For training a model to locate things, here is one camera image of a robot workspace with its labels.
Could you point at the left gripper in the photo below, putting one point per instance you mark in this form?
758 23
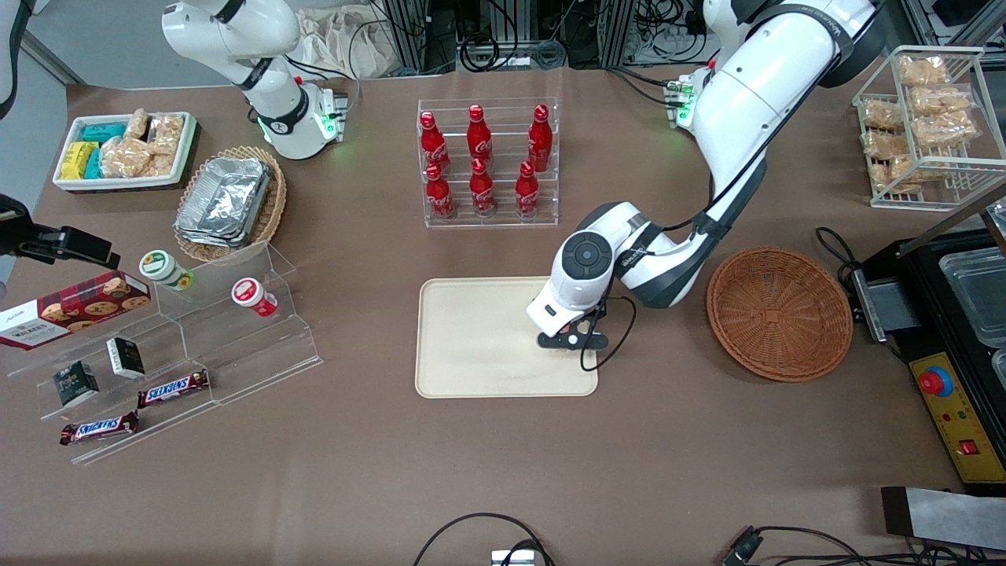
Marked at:
600 314

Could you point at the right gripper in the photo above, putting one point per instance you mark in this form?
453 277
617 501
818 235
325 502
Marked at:
17 233

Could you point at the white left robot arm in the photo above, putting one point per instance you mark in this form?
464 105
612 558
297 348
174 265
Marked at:
747 102

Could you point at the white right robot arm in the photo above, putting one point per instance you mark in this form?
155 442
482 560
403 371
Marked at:
275 110

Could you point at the beige rectangular serving tray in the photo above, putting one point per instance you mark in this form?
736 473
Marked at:
479 338

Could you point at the oval tan wicker basket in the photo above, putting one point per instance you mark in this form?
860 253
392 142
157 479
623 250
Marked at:
271 212

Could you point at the round brown wicker basket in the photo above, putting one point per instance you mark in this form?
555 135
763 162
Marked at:
778 314

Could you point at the red tartan cookie box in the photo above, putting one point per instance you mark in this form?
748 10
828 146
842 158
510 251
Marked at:
71 310

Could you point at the green lid yogurt cup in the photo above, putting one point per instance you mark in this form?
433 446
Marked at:
161 267

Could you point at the teal snack packet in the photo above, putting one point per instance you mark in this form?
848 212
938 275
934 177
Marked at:
93 163
104 131

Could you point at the yellow snack packet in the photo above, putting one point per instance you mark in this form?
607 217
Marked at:
77 161

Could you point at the clear bag of crackers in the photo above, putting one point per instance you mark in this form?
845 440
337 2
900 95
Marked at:
126 157
165 163
137 124
167 132

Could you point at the clear acrylic bottle rack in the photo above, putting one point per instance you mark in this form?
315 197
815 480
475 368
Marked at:
491 220

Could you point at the small black white box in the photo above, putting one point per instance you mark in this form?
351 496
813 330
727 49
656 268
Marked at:
126 358

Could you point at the red cola bottle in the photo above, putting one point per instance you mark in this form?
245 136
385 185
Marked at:
434 145
440 195
479 137
540 141
526 195
482 192

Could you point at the white rectangular snack bin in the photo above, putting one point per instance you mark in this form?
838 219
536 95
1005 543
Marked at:
189 145

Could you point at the stack of foil containers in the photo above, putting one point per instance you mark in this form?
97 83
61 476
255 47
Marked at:
224 200

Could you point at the brown Snickers bar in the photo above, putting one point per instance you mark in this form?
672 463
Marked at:
98 428
173 388

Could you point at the red lid yogurt cup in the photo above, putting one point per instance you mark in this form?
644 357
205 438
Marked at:
250 295

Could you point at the clear acrylic step display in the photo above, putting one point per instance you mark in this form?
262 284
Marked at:
236 354

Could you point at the beige cloth bag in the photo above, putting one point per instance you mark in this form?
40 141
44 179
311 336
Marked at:
346 43

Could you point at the bagged pastry snack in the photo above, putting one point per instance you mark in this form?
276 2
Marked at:
943 130
884 144
882 115
923 71
904 169
939 101

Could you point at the black machine yellow panel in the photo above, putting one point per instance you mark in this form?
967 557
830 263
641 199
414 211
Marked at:
927 338

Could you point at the red emergency stop button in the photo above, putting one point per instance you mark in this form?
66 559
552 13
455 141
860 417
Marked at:
935 382

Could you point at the clear plastic container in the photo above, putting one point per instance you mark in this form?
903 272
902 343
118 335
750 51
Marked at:
1000 368
978 299

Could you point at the grey sheet black edge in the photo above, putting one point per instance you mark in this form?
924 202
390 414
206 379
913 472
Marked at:
951 517

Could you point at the aluminium frame post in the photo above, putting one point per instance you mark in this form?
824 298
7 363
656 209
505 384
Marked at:
409 31
621 27

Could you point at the red rocker switch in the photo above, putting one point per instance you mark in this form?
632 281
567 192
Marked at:
968 448

